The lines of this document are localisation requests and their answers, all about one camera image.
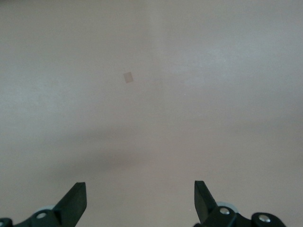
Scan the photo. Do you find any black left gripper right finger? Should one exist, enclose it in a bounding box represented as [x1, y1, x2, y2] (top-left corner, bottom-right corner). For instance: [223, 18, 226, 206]
[194, 181, 255, 227]

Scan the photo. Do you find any small square tape patch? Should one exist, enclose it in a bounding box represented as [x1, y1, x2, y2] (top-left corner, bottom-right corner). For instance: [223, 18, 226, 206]
[123, 71, 134, 85]

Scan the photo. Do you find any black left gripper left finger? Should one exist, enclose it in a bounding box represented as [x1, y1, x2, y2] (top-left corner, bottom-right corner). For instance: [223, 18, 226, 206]
[13, 182, 87, 227]

